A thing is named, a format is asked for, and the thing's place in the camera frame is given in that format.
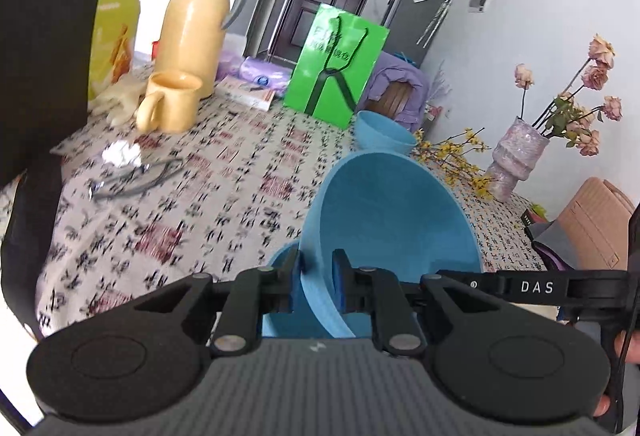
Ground dark brown door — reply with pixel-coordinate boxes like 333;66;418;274
272;0;383;67

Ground wooden chair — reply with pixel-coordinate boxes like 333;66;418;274
372;81;416;122

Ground purple tissue pack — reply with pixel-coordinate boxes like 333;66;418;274
240;56;293;98

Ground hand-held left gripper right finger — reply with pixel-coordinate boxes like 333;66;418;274
331;249;532;358

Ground dried pink roses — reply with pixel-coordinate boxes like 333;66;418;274
515;34;623;157

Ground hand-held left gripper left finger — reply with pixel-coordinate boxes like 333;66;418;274
112;245;302;358

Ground pale flat box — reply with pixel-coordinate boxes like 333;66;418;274
217;75;276;112

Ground purple textured vase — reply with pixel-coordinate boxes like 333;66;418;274
484;116;551;203

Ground grey refrigerator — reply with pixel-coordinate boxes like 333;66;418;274
381;0;456;67

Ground person's dark clothing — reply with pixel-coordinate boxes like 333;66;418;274
0;0;123;342

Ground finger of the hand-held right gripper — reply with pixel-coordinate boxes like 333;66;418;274
436;270;501;305

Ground blue bowl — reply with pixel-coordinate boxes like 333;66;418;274
299;150;485;339
260;242;373;339
354;110;419;157

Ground yellow mug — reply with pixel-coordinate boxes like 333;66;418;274
135;70;203;134

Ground purple jacket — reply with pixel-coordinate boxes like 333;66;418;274
367;51;431;132

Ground cream gloves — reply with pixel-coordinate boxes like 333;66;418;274
90;74;151;127

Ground crumpled white tissue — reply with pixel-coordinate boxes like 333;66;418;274
102;140;143;167

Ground grey pouch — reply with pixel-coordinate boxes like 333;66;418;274
530;221;568;269

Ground yellow flower branch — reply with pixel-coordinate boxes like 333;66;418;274
412;127;498;202

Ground person's right hand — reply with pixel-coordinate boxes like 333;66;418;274
592;328;640;419

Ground yellow-green box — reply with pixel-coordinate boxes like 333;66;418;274
89;0;142;102

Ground green paper bag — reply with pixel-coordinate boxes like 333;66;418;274
283;3;390;129

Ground yellow thermos jug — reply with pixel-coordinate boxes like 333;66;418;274
152;0;250;100

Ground dark eyeglasses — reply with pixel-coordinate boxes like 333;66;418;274
90;159;186;202

